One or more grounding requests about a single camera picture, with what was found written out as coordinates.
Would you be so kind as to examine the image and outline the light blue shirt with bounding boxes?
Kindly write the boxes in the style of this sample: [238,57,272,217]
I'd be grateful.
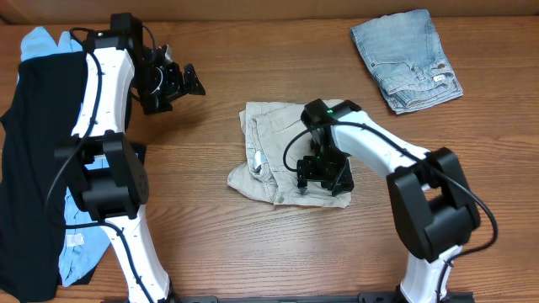
[20,26,110,287]

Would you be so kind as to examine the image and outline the black garment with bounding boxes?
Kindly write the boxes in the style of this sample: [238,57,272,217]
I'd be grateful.
[1,52,87,302]

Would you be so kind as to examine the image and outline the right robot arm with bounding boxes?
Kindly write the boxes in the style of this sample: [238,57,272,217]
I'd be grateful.
[295,99,480,302]

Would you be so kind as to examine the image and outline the folded light blue jeans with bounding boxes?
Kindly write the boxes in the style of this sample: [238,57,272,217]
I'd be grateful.
[350,9,463,114]

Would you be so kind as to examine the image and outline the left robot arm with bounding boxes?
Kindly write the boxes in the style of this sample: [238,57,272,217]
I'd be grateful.
[55,13,205,302]

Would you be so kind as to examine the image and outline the beige khaki shorts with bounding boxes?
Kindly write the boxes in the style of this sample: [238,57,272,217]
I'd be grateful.
[227,102,351,208]

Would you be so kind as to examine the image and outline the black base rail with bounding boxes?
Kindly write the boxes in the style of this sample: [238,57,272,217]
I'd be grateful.
[176,291,475,303]

